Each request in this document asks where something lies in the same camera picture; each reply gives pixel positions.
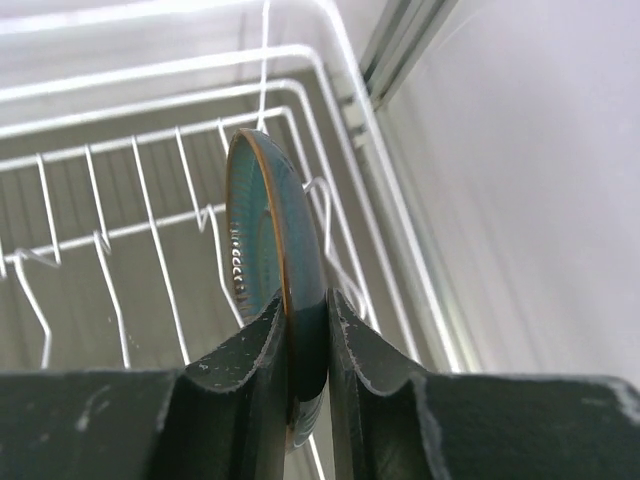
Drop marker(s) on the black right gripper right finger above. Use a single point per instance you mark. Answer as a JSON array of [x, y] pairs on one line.
[[393, 419]]

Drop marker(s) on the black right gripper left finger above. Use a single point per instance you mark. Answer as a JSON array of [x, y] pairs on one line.
[[221, 417]]

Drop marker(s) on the dark teal ceramic plate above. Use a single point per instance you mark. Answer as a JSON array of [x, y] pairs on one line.
[[275, 249]]

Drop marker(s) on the white wire dish rack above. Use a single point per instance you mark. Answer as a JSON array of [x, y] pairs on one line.
[[115, 123]]

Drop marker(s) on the aluminium frame rail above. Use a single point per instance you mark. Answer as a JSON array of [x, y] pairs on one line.
[[403, 32]]

